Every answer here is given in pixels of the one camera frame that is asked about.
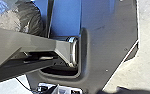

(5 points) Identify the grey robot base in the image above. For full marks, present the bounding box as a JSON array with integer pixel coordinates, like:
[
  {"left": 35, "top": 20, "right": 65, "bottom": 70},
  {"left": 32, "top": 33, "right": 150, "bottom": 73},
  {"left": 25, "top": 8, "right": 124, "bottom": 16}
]
[{"left": 25, "top": 0, "right": 141, "bottom": 94}]

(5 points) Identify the small white box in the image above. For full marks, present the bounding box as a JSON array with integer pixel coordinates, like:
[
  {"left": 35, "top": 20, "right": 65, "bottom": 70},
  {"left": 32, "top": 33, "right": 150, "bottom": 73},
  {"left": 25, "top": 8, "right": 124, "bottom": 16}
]
[{"left": 37, "top": 82, "right": 84, "bottom": 94}]

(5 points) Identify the thin robot cable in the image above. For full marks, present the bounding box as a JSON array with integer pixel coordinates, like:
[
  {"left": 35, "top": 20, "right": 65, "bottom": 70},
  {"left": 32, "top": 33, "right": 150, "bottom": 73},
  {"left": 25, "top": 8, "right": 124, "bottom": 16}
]
[{"left": 15, "top": 77, "right": 34, "bottom": 93}]

